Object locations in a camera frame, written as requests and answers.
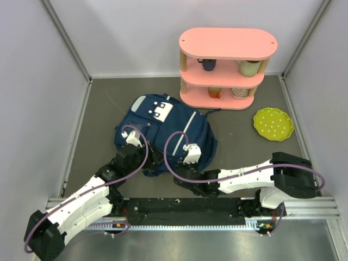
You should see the orange cup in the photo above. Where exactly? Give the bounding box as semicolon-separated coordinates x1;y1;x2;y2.
208;87;221;98

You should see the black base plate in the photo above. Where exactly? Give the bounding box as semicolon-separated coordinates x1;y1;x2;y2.
108;197;288;226

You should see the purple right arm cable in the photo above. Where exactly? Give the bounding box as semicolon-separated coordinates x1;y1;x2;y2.
164;131;327;237

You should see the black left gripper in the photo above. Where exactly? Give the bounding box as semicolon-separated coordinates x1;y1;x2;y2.
125;140;166;175

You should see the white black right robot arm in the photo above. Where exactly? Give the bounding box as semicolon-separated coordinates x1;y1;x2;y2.
173;152;317;215

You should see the dark blue mug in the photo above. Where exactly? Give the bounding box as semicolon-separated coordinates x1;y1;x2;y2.
197;59;216;71

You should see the aluminium frame rail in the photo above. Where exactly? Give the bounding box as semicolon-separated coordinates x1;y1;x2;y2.
49;197;340;234

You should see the patterned flower-shaped bowl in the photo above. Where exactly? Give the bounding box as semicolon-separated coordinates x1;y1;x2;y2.
231;88;250;99

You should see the pale green mug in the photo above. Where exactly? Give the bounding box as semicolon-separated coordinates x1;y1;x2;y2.
235;60;261;77

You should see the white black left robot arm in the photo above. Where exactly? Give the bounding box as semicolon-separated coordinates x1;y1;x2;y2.
24;142;153;260

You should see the pink three-tier shelf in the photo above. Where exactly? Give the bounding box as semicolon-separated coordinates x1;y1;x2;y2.
179;27;278;110

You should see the green polka dot plate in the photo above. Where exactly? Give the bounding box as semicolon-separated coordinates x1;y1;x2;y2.
253;107;294;142

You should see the navy blue backpack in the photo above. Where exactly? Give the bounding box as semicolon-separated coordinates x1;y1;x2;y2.
114;94;218;177

